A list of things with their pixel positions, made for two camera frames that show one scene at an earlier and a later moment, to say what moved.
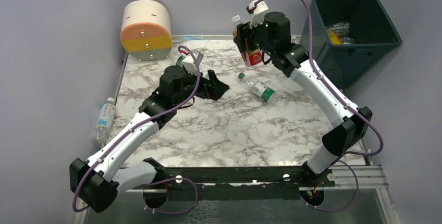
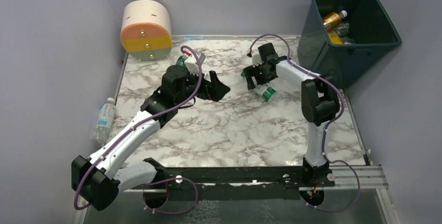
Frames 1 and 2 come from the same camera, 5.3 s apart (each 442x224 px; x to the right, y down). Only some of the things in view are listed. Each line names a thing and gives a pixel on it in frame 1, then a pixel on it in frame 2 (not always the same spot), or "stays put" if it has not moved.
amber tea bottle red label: x=251 y=58 -> x=333 y=19
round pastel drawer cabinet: x=146 y=32 stays put
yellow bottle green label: x=334 y=38 stays put
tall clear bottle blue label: x=106 y=114 stays put
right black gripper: x=244 y=38 -> x=254 y=78
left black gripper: x=206 y=86 stays put
